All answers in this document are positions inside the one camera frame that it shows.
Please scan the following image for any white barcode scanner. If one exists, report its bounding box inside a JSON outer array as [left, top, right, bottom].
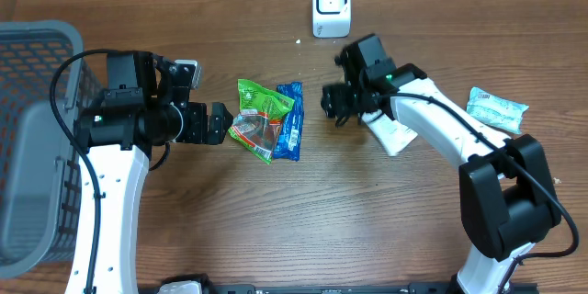
[[312, 0, 351, 39]]

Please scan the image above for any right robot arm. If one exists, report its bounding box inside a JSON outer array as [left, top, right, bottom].
[[321, 34, 563, 293]]

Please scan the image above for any blue snack wrapper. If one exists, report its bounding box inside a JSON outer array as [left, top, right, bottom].
[[273, 82, 304, 162]]

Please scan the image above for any green snack bag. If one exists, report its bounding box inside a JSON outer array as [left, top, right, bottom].
[[229, 79, 294, 164]]

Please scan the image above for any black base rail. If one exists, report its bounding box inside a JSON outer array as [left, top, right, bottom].
[[137, 273, 539, 294]]

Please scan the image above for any grey plastic mesh basket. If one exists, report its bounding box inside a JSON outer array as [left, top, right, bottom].
[[1, 20, 84, 279]]

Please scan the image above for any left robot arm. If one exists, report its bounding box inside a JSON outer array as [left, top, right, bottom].
[[64, 49, 232, 293]]

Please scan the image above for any light teal tissue pack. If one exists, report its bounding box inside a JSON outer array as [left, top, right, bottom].
[[466, 86, 529, 134]]

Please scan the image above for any white tube gold cap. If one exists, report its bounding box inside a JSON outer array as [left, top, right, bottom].
[[361, 110, 418, 157]]

